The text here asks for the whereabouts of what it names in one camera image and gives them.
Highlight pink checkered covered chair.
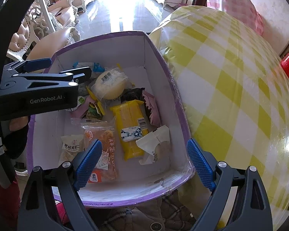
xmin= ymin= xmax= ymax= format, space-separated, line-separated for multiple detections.
xmin=207 ymin=0 xmax=264 ymax=35

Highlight person left hand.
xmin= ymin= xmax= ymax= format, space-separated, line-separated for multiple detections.
xmin=9 ymin=116 xmax=29 ymax=131

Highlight green yellow snack packet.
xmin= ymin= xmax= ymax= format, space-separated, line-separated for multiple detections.
xmin=85 ymin=103 xmax=103 ymax=120

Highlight pink purple snack packet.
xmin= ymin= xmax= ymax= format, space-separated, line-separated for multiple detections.
xmin=70 ymin=96 xmax=95 ymax=118

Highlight sandwich cake clear package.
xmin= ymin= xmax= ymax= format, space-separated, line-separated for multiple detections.
xmin=81 ymin=121 xmax=117 ymax=184

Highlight clear bag white candies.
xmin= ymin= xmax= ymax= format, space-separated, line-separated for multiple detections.
xmin=58 ymin=135 xmax=84 ymax=165

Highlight yellow cake package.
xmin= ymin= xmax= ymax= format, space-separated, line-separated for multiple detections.
xmin=110 ymin=100 xmax=149 ymax=161

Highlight black white small packet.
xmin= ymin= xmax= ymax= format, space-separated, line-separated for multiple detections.
xmin=120 ymin=126 xmax=143 ymax=142

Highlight cushioned dining chair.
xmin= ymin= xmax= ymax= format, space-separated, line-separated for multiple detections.
xmin=7 ymin=5 xmax=81 ymax=61

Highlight white bun clear bag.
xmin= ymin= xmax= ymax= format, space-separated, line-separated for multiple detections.
xmin=91 ymin=67 xmax=132 ymax=100

